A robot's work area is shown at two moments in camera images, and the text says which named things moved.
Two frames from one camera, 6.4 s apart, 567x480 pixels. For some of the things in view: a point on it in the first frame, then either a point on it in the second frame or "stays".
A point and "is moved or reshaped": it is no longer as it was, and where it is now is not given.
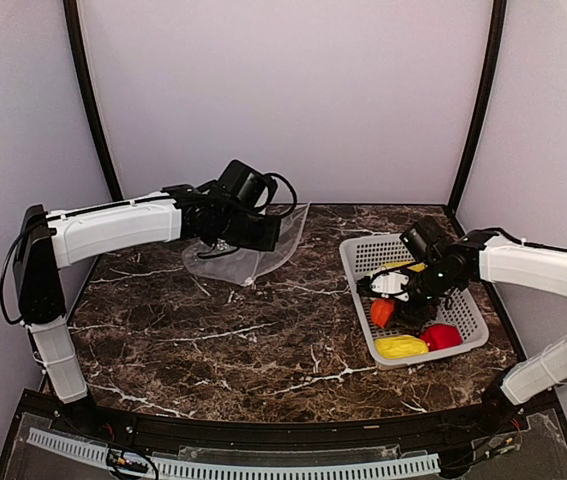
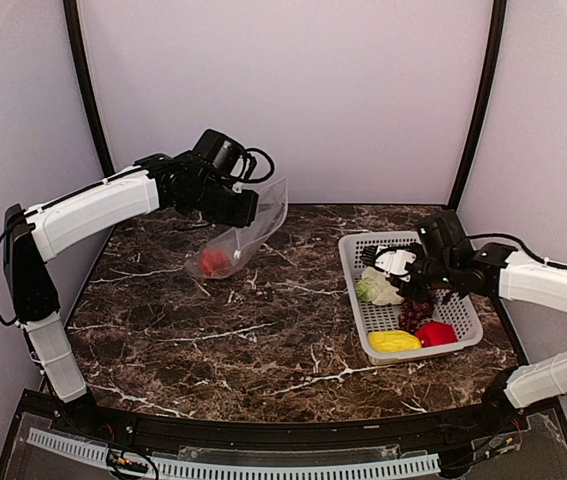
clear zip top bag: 245,265 is moved or reshaped
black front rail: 397,429 stays
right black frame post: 493,54 stays
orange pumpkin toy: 382,311 → 212,260
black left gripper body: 239,231 → 217,207
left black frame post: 78,45 stays
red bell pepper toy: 440,336 is moved or reshaped
